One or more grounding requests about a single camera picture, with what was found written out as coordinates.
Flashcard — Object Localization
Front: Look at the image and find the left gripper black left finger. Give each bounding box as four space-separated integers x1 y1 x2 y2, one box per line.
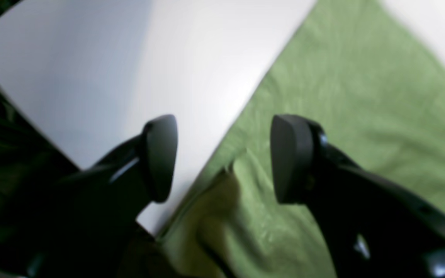
0 114 178 278

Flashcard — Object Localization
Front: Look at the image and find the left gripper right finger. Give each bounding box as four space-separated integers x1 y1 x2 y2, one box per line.
270 114 445 278

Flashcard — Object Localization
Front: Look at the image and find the olive green t-shirt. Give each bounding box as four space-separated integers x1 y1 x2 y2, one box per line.
141 0 445 278

